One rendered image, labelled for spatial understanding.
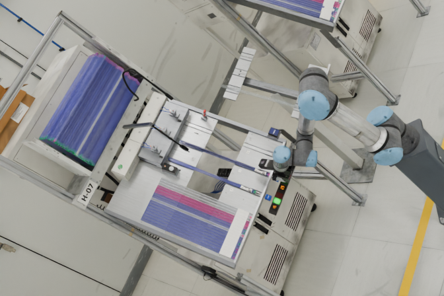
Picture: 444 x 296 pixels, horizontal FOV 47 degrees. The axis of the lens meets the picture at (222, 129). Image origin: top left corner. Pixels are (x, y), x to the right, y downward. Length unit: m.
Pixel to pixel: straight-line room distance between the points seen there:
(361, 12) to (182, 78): 1.73
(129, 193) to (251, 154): 0.65
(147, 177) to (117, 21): 2.04
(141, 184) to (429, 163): 1.38
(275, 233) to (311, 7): 1.33
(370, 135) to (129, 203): 1.24
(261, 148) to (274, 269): 0.80
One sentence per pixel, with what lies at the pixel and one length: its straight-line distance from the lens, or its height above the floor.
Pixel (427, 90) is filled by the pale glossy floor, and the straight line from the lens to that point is 3.37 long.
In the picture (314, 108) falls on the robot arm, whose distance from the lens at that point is 1.95.
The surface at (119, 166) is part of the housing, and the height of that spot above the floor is 1.26.
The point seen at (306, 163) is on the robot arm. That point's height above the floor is 0.85.
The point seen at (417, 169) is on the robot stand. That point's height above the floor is 0.43.
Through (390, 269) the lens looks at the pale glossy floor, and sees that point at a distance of 2.87.
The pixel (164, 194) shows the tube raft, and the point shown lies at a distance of 2.61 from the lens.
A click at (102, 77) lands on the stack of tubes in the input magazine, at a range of 2.61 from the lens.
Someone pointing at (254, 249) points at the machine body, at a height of 0.37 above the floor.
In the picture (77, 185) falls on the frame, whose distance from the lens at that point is 2.62.
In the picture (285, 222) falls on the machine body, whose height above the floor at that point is 0.22.
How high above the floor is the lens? 2.28
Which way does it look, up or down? 30 degrees down
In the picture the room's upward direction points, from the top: 53 degrees counter-clockwise
